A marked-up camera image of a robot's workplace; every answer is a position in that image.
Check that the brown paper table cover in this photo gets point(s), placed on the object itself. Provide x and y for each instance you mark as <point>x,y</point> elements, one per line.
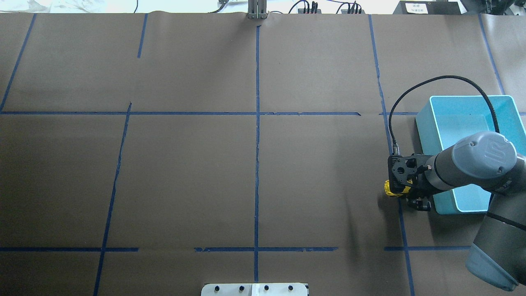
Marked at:
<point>151,154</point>

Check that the black box with label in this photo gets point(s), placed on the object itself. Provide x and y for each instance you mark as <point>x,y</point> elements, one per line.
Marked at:
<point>426,7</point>

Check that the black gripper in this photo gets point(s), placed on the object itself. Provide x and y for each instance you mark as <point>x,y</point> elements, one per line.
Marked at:
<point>419,204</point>

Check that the aluminium frame post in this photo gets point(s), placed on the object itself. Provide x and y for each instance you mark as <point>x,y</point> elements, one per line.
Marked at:
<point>257,9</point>

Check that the yellow beetle toy car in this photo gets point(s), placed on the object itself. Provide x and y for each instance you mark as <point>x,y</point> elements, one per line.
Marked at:
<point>396,189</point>

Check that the white mounting plate with bolts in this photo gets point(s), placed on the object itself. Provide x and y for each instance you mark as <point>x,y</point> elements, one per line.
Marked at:
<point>256,289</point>

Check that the light blue plastic bin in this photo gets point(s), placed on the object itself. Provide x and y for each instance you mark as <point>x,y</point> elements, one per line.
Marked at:
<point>446,120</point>

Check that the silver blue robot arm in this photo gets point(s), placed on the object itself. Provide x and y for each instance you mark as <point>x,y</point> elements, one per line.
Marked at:
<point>490,161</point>

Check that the orange black connector block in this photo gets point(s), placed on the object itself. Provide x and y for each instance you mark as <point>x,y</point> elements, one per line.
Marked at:
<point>350,8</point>
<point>305,7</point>

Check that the white crumpled cloth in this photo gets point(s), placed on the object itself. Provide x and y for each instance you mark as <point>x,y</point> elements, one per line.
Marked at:
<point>66,6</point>

